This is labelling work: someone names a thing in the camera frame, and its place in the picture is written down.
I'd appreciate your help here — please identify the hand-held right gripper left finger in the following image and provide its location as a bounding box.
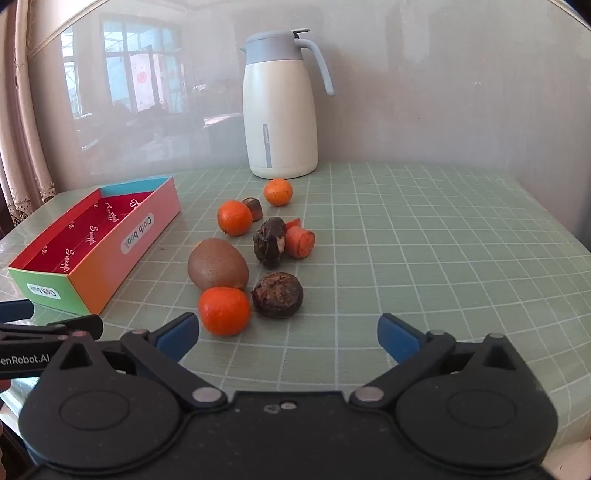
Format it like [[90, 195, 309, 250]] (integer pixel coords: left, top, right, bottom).
[[44, 312, 228, 411]]

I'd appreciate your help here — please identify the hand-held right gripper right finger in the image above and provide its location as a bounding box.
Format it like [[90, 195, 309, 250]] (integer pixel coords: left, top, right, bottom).
[[349, 313, 529, 409]]

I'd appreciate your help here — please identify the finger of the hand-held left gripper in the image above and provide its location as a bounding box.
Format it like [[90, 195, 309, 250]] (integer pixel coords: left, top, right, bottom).
[[0, 315, 104, 344], [0, 300, 34, 320]]

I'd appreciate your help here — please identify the orange tangerine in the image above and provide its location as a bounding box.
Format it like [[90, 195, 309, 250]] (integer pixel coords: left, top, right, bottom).
[[217, 200, 253, 236], [198, 287, 251, 336], [263, 178, 293, 206]]

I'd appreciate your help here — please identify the brown kiwi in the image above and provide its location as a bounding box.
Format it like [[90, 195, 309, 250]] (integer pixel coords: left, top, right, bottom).
[[187, 238, 249, 291]]

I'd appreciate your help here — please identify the colourful cardboard box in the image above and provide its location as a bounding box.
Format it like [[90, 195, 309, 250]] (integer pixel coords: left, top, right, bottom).
[[8, 175, 182, 316]]

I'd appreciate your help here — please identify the dark water chestnut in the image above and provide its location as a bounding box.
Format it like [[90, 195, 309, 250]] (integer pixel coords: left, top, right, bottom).
[[252, 272, 304, 319], [252, 217, 287, 269]]

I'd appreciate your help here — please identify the orange carrot piece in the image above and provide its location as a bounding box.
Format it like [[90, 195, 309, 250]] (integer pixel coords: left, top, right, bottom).
[[284, 226, 316, 259]]

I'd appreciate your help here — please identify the beige lace curtain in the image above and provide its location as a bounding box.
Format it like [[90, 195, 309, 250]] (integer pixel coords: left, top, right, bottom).
[[0, 0, 58, 232]]

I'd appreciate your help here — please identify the white thermos jug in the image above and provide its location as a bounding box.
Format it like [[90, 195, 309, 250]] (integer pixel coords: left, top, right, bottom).
[[239, 29, 339, 180]]

